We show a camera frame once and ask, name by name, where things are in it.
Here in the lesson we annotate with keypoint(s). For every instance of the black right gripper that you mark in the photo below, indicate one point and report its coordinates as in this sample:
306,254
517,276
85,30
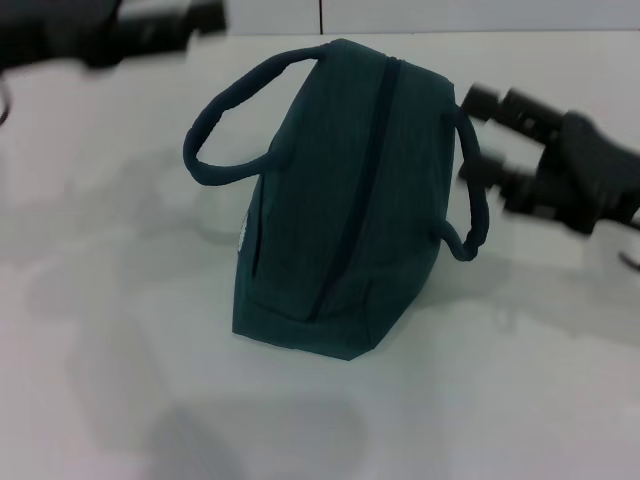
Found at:
595,170

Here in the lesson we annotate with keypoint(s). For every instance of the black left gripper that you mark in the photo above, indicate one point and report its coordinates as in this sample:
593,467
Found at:
50,30

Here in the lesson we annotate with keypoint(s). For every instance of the dark teal fabric lunch bag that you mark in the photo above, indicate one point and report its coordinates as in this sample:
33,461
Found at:
340,210

